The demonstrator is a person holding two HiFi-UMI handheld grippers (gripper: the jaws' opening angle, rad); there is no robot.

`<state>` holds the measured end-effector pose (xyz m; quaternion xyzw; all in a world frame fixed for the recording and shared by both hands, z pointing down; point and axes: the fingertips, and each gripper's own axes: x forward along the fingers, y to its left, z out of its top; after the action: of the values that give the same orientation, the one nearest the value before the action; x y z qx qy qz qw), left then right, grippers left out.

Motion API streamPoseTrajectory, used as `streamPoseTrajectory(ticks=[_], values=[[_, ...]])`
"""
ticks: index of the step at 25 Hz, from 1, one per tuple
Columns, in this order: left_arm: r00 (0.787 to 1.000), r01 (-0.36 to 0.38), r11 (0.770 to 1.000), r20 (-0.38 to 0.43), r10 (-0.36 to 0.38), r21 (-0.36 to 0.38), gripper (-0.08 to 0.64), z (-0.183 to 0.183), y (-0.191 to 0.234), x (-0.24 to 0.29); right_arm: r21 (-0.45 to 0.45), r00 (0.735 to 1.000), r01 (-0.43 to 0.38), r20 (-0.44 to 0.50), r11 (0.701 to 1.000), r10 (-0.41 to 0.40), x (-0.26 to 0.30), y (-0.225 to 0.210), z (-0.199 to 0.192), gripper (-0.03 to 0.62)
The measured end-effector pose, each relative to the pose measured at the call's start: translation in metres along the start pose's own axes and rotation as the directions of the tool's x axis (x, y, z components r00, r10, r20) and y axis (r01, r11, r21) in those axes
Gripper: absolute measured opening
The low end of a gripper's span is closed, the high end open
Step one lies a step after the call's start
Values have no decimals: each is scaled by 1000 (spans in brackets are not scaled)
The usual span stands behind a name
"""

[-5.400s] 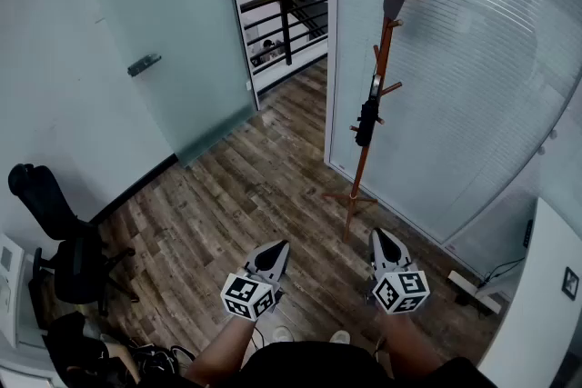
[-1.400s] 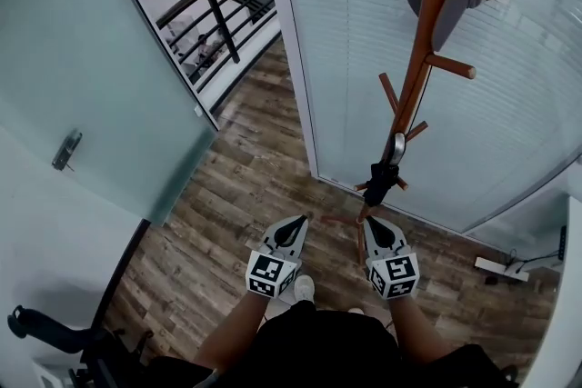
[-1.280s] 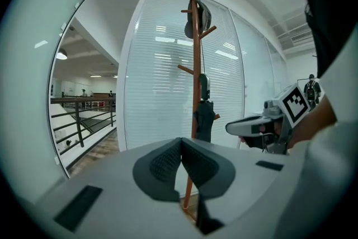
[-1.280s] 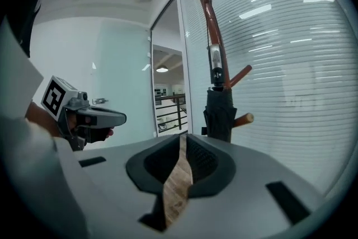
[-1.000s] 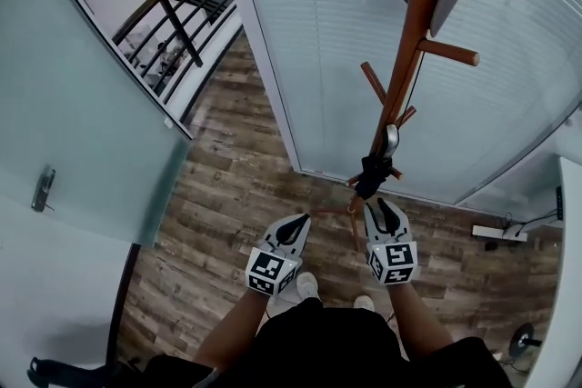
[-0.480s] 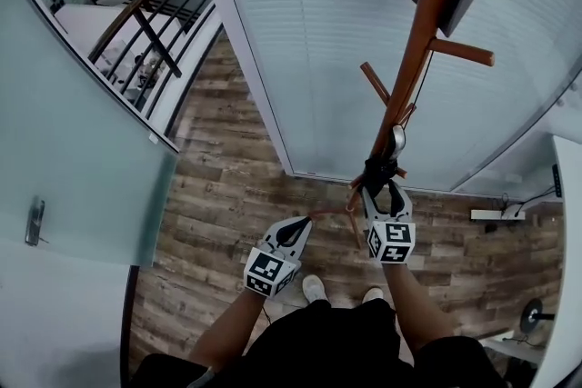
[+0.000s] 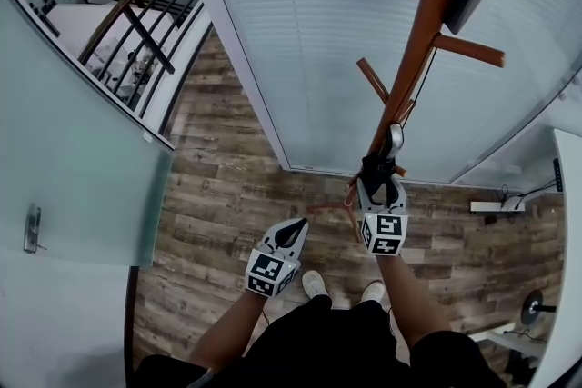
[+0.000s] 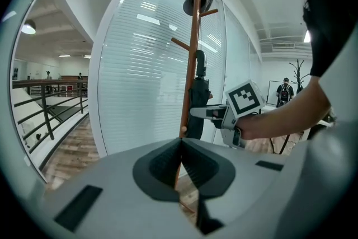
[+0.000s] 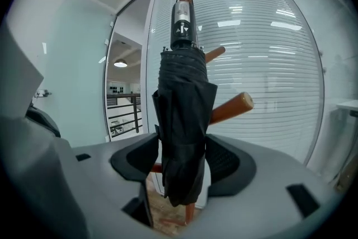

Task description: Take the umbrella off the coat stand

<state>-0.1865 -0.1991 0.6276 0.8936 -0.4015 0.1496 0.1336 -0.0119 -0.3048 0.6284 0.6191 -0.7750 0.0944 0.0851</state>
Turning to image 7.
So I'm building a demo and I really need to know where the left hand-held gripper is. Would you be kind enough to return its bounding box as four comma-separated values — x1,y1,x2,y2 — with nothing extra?
245,216,312,301

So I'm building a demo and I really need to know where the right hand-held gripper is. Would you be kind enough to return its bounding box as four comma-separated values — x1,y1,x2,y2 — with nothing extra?
355,176,408,258

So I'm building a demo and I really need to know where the black and silver handheld object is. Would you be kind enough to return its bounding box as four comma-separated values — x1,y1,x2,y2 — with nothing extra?
360,43,440,205

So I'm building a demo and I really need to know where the brown wooden coat rack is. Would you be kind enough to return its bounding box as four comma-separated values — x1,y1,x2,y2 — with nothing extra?
307,0,507,243

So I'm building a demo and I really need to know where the person's left forearm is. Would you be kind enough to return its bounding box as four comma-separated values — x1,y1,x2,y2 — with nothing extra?
187,285,275,374

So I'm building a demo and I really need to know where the person's right forearm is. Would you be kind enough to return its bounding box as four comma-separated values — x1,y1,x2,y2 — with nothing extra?
378,253,452,361

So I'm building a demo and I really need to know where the person's left white shoe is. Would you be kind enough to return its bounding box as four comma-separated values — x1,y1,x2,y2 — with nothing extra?
301,269,328,301

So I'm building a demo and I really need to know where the person's white shoe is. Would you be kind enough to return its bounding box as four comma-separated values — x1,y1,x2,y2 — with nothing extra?
360,280,387,303
301,269,328,301

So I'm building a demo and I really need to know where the person's right white shoe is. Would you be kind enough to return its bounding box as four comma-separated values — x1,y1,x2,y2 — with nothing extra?
360,280,387,303

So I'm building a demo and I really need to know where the white power strip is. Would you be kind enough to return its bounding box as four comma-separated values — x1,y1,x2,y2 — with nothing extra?
469,200,527,214

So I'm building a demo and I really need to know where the person's black clothing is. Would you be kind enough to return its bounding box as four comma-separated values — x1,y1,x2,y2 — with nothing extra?
135,293,507,388

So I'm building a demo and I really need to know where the glass partition with white blinds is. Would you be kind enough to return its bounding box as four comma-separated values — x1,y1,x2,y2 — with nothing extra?
192,0,582,186

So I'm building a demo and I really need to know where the black round stand base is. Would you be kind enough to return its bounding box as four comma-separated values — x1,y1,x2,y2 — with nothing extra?
521,289,558,326

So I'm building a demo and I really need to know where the white desk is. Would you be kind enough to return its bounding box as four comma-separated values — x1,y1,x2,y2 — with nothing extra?
530,126,582,388

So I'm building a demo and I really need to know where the frosted glass door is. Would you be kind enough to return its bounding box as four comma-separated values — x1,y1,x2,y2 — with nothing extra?
0,0,176,269

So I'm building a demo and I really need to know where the black metal stair railing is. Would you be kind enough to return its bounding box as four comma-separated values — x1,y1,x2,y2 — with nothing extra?
69,0,216,138

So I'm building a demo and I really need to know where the black power cable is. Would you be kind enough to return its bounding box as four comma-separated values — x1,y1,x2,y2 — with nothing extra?
497,179,558,211

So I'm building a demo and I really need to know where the metal door handle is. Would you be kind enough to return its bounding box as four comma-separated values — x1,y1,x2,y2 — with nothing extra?
23,203,47,255

